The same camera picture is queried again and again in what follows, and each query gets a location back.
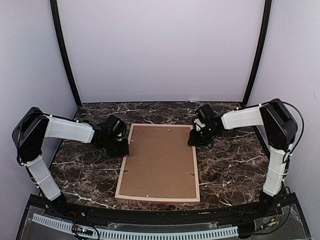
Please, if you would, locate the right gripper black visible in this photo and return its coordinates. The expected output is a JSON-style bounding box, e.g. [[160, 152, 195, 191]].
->
[[189, 125, 219, 146]]

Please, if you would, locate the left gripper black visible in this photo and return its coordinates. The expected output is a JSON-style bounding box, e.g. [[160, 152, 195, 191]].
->
[[104, 135, 129, 157]]

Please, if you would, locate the brown cardboard backing board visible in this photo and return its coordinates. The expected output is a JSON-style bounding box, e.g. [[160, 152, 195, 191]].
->
[[118, 126, 197, 198]]

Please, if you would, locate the pink wooden picture frame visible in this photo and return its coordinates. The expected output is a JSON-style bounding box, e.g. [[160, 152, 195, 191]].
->
[[114, 123, 201, 203]]

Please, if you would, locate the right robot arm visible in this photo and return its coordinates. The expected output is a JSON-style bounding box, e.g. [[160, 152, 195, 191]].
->
[[187, 98, 301, 197]]

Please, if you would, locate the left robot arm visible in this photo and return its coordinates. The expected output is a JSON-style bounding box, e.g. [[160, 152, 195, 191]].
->
[[11, 106, 129, 218]]

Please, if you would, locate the black front rail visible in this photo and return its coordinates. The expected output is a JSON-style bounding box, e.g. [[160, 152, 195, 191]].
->
[[28, 195, 289, 229]]

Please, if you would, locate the white slotted cable duct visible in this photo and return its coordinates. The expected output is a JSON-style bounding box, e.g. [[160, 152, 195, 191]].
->
[[31, 213, 239, 240]]

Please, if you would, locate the right black corner post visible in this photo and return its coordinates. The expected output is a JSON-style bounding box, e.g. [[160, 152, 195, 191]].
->
[[241, 0, 272, 107]]

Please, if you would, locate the black corner post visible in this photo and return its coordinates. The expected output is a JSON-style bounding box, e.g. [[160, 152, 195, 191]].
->
[[241, 0, 272, 107], [49, 0, 82, 108]]

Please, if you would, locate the left black corner post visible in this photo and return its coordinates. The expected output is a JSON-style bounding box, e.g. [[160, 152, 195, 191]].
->
[[49, 0, 82, 108]]

